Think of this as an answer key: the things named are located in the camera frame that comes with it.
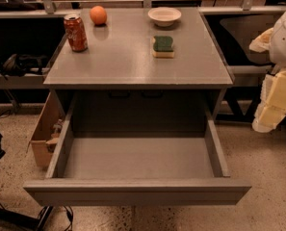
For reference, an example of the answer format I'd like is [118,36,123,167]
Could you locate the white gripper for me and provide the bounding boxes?
[249,28,286,133]

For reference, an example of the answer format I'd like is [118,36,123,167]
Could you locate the green and yellow sponge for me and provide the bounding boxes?
[152,36,174,58]

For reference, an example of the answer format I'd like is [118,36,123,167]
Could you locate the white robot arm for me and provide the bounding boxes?
[249,12,286,133]

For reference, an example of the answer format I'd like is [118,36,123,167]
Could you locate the grey cabinet with top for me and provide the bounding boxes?
[45,8,232,137]

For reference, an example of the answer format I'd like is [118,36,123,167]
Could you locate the open grey top drawer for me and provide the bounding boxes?
[24,93,250,206]

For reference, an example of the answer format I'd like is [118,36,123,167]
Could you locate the dark chair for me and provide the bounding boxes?
[220,14,277,66]

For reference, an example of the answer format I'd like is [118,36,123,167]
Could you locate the white bowl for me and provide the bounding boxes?
[148,7,182,27]

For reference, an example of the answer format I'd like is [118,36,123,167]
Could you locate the orange fruit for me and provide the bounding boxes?
[90,6,107,25]

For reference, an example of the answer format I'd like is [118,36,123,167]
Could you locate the red soda can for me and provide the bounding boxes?
[64,13,88,52]

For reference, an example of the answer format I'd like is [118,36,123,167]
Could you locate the cardboard box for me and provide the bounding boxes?
[30,93,65,167]

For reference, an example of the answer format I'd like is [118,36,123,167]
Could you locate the black headphones on shelf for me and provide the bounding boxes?
[0,54,48,77]

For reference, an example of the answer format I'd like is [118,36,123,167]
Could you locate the black floor cable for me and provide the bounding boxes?
[36,205,75,231]

